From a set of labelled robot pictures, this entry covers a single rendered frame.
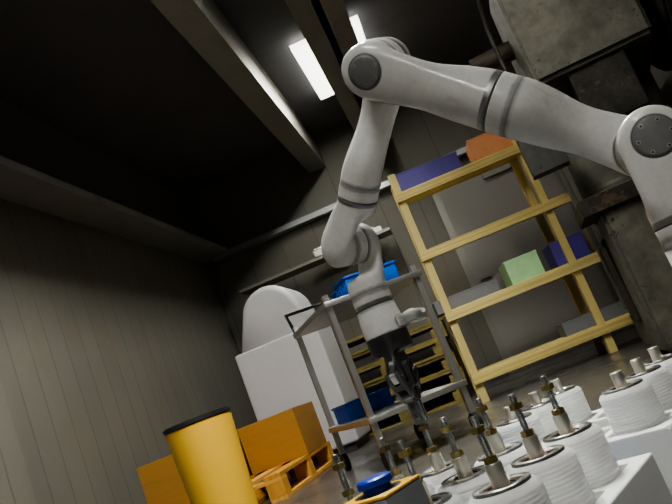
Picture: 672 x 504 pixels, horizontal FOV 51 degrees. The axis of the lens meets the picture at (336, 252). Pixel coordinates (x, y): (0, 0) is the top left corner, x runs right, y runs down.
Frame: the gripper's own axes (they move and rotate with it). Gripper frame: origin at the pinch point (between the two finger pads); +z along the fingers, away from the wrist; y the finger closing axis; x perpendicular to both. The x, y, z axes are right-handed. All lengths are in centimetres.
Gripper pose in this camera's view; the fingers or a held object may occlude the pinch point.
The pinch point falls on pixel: (417, 412)
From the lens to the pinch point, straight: 124.5
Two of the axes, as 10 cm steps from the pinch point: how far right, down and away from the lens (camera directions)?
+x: 8.6, -4.1, -2.9
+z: 3.6, 9.1, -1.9
